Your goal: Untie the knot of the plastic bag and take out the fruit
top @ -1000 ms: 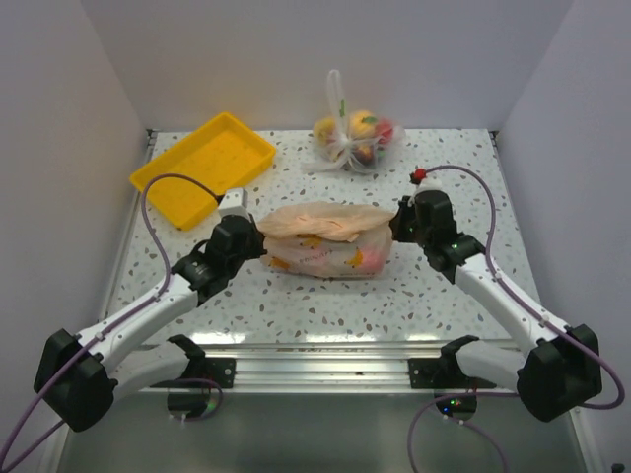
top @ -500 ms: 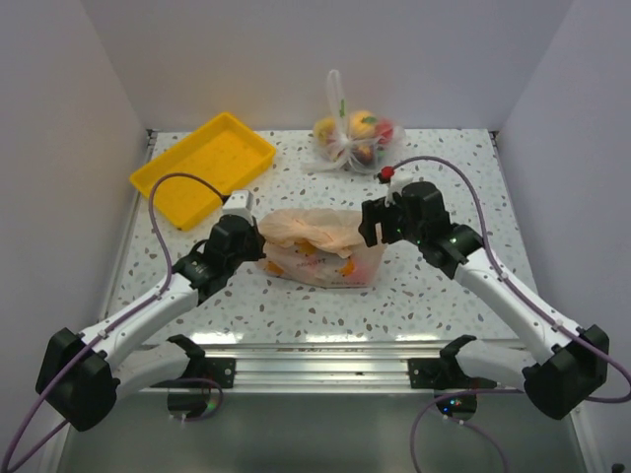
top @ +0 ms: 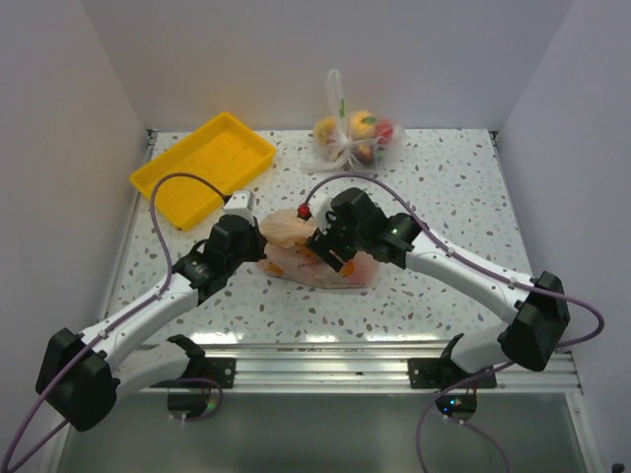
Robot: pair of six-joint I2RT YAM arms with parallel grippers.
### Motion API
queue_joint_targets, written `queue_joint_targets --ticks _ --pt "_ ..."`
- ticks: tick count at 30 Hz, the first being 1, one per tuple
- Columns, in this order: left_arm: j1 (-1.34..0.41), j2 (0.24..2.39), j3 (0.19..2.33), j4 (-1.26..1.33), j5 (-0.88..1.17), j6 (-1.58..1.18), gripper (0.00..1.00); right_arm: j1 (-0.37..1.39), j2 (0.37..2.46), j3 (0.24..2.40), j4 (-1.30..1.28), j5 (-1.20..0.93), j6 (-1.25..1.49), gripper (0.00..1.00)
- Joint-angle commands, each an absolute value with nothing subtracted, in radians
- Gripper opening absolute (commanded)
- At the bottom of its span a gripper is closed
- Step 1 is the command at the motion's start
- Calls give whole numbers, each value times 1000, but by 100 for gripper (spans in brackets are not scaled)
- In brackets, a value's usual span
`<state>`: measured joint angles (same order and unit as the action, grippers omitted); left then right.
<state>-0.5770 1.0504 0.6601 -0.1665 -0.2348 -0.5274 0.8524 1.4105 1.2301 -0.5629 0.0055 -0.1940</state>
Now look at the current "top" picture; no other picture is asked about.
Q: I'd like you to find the orange banana print plastic bag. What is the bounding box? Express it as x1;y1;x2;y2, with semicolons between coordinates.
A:
255;209;378;289

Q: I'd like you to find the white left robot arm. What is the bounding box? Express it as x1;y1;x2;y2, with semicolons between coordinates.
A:
35;211;265;432

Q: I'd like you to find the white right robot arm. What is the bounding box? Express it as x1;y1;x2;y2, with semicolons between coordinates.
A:
297;187;570;388

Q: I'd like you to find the clear plastic bag of fruit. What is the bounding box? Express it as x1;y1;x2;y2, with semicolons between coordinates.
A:
303;69;405;172

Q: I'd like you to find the yellow plastic tray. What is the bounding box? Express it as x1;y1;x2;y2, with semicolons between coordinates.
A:
129;112;276;231

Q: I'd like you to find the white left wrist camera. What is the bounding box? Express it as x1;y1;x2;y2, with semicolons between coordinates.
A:
223;190;255;220

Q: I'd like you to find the aluminium mounting rail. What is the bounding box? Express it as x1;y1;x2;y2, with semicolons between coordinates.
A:
196;339;583;394

